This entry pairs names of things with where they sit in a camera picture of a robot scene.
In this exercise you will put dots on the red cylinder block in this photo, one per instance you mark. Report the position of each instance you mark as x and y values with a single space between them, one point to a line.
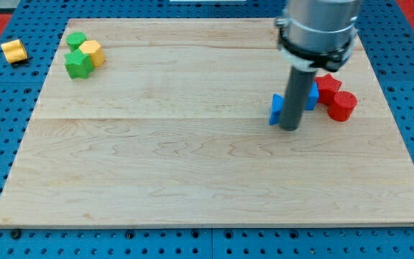
342 106

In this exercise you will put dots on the green star block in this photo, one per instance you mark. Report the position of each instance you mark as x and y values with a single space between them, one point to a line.
78 64

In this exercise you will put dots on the red star block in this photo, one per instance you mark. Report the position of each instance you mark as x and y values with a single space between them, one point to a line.
328 86

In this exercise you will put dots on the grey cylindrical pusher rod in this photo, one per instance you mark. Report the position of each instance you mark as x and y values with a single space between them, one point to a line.
295 98

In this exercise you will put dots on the yellow hexagon block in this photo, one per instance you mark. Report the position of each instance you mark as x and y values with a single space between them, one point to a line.
94 50

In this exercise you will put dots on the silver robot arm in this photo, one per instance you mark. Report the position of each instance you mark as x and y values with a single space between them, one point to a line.
315 34

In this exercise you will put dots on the blue triangle block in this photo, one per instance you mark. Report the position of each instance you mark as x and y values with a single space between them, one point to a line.
275 109

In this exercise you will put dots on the blue cube block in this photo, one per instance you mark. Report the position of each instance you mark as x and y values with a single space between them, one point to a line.
312 97

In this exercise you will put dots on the yellow block off board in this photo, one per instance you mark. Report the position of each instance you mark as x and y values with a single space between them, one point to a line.
14 51

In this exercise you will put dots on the light wooden board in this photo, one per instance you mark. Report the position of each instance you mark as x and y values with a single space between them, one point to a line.
173 131

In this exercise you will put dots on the green cylinder block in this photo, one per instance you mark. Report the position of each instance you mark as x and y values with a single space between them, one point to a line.
75 39

